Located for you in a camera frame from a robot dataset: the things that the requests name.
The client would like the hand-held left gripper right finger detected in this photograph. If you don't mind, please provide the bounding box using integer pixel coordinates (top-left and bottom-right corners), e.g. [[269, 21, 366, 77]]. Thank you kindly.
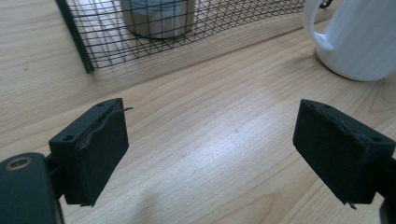
[[291, 98, 396, 206]]

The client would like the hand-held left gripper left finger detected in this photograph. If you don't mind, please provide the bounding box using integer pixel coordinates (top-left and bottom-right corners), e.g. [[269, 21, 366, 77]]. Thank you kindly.
[[48, 97, 131, 207]]

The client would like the black wire mesh basket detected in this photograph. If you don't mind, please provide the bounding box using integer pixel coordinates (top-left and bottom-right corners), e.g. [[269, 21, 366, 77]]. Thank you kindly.
[[54, 0, 332, 75]]

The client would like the white mug with steel inside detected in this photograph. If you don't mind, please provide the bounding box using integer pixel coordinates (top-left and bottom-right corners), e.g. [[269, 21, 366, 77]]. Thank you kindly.
[[301, 0, 396, 83]]

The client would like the stainless steel tumbler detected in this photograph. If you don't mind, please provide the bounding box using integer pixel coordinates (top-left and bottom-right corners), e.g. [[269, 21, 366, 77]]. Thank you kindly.
[[119, 0, 197, 40]]

